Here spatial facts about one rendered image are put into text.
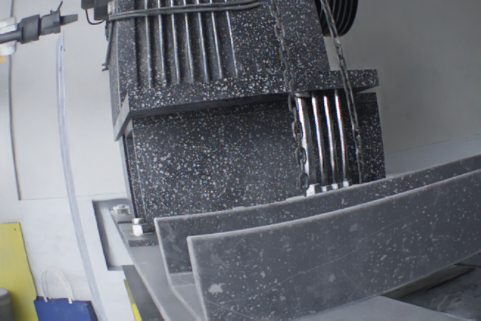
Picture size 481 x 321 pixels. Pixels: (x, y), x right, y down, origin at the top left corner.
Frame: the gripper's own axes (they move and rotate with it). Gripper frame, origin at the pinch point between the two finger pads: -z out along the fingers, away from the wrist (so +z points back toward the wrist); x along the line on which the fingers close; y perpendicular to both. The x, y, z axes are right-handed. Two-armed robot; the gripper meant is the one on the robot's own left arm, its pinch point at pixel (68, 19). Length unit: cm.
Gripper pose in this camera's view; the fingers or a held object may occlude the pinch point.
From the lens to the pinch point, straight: 175.7
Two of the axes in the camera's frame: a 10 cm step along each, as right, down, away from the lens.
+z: -9.7, 1.2, -2.2
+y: -1.3, -9.9, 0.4
